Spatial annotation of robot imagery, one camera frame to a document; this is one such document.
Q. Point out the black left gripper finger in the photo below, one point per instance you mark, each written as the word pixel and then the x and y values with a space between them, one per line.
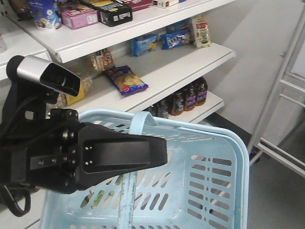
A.
pixel 104 153

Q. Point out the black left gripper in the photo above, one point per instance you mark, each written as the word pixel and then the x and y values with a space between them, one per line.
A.
pixel 41 152

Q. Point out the light blue plastic basket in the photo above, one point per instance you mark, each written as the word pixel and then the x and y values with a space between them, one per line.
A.
pixel 204 184

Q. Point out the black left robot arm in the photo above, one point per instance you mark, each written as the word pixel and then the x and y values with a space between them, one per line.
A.
pixel 64 155

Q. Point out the blue yellow chip bag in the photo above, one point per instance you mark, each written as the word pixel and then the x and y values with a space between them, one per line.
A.
pixel 125 80

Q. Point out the white shelf unit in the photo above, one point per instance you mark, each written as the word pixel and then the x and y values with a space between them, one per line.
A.
pixel 165 71

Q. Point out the blue oreo cup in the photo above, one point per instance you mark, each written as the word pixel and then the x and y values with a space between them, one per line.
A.
pixel 45 14

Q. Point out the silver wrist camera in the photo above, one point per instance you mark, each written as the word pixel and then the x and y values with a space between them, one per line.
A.
pixel 49 74

